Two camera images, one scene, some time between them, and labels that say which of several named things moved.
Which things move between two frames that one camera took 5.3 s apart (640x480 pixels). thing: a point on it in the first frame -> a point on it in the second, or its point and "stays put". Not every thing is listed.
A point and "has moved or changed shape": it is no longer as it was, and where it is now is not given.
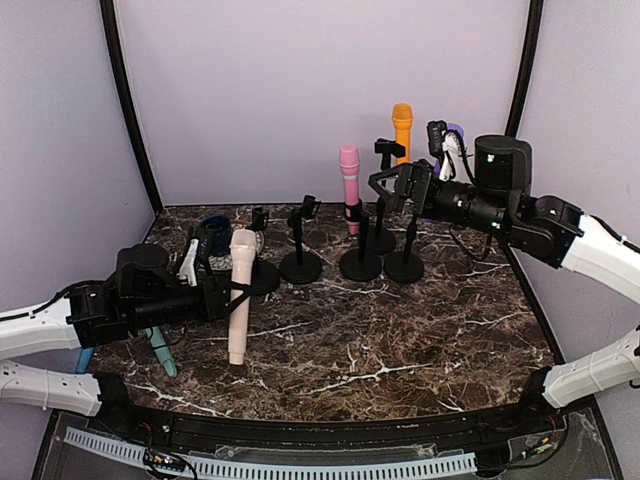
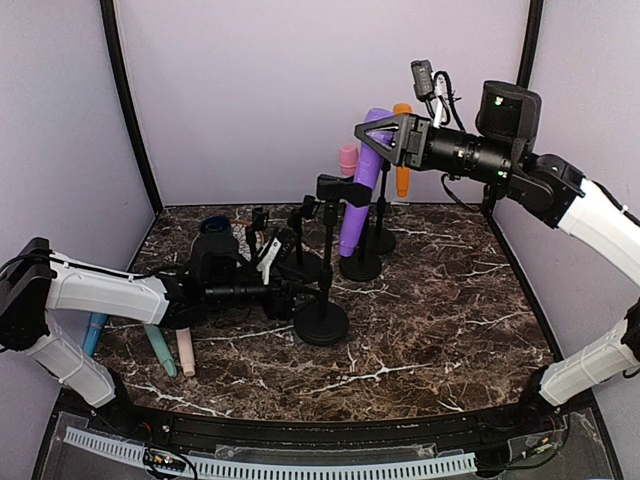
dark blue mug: [219, 230] stays put
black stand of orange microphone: [383, 240] stays put
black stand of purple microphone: [404, 267] -> [324, 323]
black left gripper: [213, 298] -> [284, 309]
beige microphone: [242, 247] -> [184, 340]
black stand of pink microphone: [360, 264] stays put
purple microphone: [456, 127] has moved or changed shape
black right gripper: [408, 180] -> [412, 139]
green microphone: [160, 346] stays put
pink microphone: [350, 162] stays put
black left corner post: [118, 67] stays put
